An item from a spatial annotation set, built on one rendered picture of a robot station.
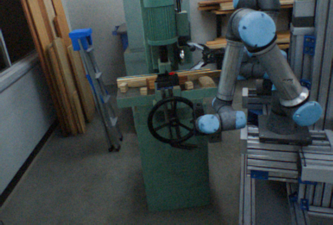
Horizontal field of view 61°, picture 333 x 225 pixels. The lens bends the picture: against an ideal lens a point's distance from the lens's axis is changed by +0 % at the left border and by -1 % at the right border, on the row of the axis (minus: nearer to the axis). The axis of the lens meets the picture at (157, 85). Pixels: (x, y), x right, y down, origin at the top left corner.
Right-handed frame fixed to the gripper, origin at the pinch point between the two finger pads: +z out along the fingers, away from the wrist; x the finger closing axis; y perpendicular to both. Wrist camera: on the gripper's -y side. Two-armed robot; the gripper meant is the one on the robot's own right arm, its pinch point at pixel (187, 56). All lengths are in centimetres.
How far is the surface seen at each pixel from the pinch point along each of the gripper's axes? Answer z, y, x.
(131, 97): 34.1, -1.9, 20.8
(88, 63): 73, -84, 14
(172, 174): 14, -7, 79
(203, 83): -9.2, -4.4, 17.6
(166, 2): 8.7, -5.5, -30.5
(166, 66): 11.7, -11.9, 6.8
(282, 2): -143, -179, -16
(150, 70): 21.0, -35.6, 14.2
